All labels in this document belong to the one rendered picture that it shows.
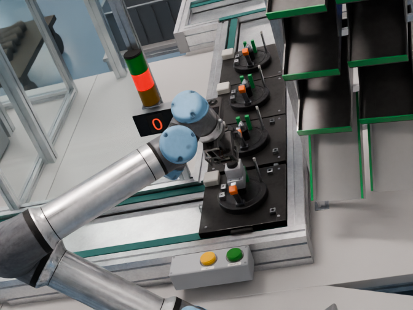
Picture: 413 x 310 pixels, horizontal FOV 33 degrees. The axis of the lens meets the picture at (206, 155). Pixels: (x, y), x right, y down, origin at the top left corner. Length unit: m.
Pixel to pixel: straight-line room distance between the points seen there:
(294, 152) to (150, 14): 1.84
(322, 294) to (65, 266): 0.65
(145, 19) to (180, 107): 2.27
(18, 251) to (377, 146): 0.94
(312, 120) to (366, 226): 0.36
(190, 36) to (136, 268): 1.35
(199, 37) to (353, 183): 1.37
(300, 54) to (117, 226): 0.80
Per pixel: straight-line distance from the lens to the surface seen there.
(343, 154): 1.82
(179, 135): 1.36
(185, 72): 2.88
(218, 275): 1.79
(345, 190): 1.81
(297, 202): 1.88
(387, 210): 1.95
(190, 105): 1.50
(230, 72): 2.53
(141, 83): 1.86
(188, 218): 2.02
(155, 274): 1.92
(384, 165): 1.82
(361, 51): 1.64
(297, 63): 1.65
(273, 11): 1.54
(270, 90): 2.36
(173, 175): 1.51
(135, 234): 2.05
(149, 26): 3.77
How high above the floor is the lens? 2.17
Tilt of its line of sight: 34 degrees down
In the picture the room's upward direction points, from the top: 20 degrees counter-clockwise
